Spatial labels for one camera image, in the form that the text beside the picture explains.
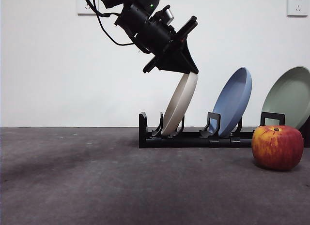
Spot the black plate rack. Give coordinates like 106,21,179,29
139,112,305,149

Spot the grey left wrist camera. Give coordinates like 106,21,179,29
151,5,175,27

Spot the green plate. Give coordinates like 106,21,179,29
261,66,310,132

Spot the pale yellow plate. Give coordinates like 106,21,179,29
161,72,200,136

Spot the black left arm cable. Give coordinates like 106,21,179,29
81,0,136,46

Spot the blue plate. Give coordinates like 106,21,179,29
208,67,253,137

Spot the white wall socket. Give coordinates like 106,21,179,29
77,0,99,16
287,0,309,17

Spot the red yellow apple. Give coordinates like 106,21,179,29
251,125,304,172

